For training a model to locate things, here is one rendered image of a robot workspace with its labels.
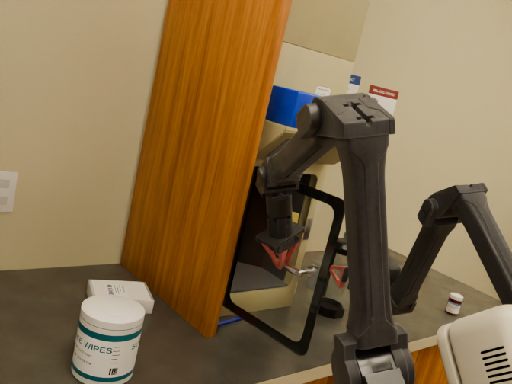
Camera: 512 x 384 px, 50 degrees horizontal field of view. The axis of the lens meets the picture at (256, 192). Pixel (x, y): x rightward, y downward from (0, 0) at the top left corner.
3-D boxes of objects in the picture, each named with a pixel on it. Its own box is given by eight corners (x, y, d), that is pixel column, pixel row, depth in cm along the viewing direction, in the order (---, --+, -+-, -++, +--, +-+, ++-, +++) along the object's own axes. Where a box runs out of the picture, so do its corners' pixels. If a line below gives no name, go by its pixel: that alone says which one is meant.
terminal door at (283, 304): (221, 303, 153) (253, 164, 145) (305, 358, 133) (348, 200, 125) (219, 304, 152) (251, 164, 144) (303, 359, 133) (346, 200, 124)
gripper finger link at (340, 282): (327, 257, 169) (350, 270, 162) (342, 256, 173) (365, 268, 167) (321, 278, 170) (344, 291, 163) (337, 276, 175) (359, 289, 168)
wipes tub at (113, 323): (60, 360, 119) (71, 296, 116) (116, 350, 127) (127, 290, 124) (85, 394, 109) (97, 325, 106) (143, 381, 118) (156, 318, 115)
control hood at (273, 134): (247, 155, 144) (255, 117, 142) (329, 162, 166) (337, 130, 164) (276, 167, 136) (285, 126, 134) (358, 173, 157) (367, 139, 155)
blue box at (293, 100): (264, 119, 143) (272, 84, 141) (291, 123, 150) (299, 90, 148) (290, 127, 136) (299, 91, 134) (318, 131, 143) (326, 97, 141)
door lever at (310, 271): (283, 263, 137) (286, 253, 136) (313, 278, 131) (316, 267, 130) (270, 264, 133) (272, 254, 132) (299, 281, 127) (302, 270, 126)
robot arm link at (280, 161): (313, 132, 79) (382, 124, 81) (306, 94, 80) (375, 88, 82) (255, 190, 120) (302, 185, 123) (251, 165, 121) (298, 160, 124)
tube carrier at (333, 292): (305, 302, 177) (321, 240, 173) (328, 299, 184) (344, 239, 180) (329, 318, 170) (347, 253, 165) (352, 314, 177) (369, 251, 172)
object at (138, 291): (85, 292, 152) (88, 279, 151) (142, 294, 159) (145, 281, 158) (91, 312, 142) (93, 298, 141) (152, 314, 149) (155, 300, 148)
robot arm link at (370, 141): (334, 96, 71) (404, 90, 73) (300, 97, 84) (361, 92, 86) (353, 414, 79) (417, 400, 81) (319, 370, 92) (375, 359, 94)
